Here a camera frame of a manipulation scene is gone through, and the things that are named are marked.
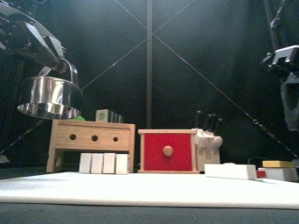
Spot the stainless steel pot with handle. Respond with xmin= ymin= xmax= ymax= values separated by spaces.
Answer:
xmin=16 ymin=58 xmax=84 ymax=120

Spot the white cube with green circle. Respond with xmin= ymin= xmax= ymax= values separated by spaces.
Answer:
xmin=95 ymin=108 xmax=111 ymax=123

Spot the yellow flat block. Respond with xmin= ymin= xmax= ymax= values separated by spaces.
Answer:
xmin=262 ymin=160 xmax=295 ymax=169

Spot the dark cubes row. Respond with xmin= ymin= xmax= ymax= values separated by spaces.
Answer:
xmin=108 ymin=111 xmax=126 ymax=123

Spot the white box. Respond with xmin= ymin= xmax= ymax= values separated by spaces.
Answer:
xmin=258 ymin=166 xmax=299 ymax=182

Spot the wooden bench with three holes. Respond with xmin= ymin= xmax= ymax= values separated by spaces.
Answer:
xmin=46 ymin=118 xmax=137 ymax=174

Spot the long white block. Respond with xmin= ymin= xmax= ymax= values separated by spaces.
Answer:
xmin=203 ymin=163 xmax=258 ymax=181

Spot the wooden toy knife block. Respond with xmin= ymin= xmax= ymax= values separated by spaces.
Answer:
xmin=194 ymin=128 xmax=225 ymax=172

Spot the white rectangular block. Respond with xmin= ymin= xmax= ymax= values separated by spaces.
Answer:
xmin=90 ymin=152 xmax=106 ymax=175
xmin=115 ymin=153 xmax=130 ymax=176
xmin=79 ymin=152 xmax=94 ymax=174
xmin=102 ymin=152 xmax=118 ymax=175

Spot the red wooden drawer box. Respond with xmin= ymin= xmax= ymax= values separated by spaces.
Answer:
xmin=137 ymin=129 xmax=202 ymax=175

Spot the white foam mat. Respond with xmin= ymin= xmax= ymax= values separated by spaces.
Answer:
xmin=0 ymin=171 xmax=299 ymax=210

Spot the diagonal brace wire with turnbuckle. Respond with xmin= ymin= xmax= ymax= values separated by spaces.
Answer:
xmin=114 ymin=0 xmax=299 ymax=160

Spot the black-handled toy knife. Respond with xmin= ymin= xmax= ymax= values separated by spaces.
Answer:
xmin=203 ymin=113 xmax=215 ymax=131
xmin=195 ymin=110 xmax=203 ymax=130
xmin=213 ymin=117 xmax=225 ymax=135

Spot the green cable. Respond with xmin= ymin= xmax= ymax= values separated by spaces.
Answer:
xmin=247 ymin=156 xmax=271 ymax=165

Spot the vertical metal frame pole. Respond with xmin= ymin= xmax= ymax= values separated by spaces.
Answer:
xmin=146 ymin=0 xmax=154 ymax=123

